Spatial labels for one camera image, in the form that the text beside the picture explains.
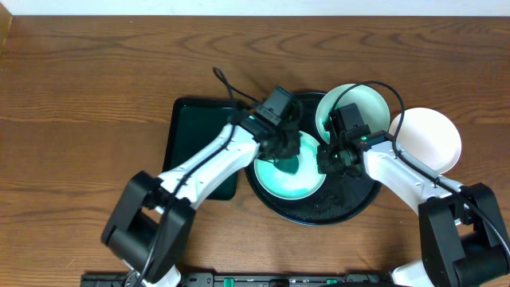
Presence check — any green wavy sponge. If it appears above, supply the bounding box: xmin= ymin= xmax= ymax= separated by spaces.
xmin=273 ymin=155 xmax=300 ymax=175

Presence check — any pale green plate bottom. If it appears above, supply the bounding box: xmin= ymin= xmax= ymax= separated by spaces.
xmin=253 ymin=132 xmax=326 ymax=200

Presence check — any pale green plate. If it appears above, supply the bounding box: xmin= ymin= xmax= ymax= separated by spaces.
xmin=253 ymin=132 xmax=326 ymax=200
xmin=316 ymin=84 xmax=390 ymax=144

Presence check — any white plate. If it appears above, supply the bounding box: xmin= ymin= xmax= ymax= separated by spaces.
xmin=397 ymin=108 xmax=462 ymax=174

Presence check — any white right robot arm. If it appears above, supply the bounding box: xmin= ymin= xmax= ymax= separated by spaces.
xmin=316 ymin=103 xmax=509 ymax=286

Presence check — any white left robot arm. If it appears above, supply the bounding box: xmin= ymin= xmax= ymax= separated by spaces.
xmin=101 ymin=87 xmax=303 ymax=286

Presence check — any black round tray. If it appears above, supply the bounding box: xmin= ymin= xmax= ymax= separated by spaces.
xmin=245 ymin=91 xmax=381 ymax=226

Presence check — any black rectangular tray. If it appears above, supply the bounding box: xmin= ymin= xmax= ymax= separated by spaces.
xmin=162 ymin=96 xmax=245 ymax=201

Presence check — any pale green plate top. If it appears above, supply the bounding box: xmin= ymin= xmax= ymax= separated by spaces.
xmin=316 ymin=84 xmax=390 ymax=144

